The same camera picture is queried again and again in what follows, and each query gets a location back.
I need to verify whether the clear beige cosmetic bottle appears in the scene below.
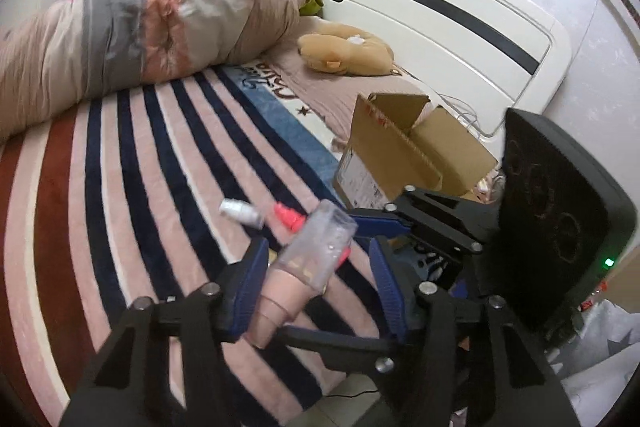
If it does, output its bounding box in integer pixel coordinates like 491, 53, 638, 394
248, 199, 359, 350

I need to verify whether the beige bed sheet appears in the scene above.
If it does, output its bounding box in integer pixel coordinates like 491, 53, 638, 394
270, 16, 438, 148

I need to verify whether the thin black cable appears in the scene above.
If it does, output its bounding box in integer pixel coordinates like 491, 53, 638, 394
327, 386, 382, 403

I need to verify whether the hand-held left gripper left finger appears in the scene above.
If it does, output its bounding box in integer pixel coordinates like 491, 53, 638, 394
59, 237, 273, 427

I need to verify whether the striped plush blanket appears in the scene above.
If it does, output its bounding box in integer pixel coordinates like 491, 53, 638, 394
0, 67, 396, 427

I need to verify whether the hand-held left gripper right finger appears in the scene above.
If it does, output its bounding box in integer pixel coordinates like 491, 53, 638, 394
369, 236, 581, 427

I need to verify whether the beige grey pink quilt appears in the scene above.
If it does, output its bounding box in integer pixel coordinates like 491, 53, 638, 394
0, 0, 314, 142

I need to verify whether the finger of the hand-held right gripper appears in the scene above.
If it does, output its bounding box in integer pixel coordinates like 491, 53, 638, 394
347, 184, 501, 258
279, 326, 397, 374

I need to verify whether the small white bottle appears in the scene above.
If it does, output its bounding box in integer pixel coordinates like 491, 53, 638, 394
219, 199, 264, 229

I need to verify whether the white plastic bag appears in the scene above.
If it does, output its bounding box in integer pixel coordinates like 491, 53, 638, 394
547, 299, 640, 427

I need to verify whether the blue white printed cloth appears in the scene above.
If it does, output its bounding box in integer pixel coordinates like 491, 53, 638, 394
220, 61, 347, 168

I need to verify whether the tan plush toy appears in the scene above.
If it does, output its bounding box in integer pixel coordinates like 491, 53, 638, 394
298, 25, 396, 77

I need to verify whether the open cardboard box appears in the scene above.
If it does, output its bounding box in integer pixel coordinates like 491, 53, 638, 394
333, 92, 499, 214

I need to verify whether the white cable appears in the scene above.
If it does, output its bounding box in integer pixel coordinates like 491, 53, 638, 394
435, 94, 484, 140

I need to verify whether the small red-capped bottle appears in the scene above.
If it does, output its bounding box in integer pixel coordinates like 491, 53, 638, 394
273, 202, 307, 234

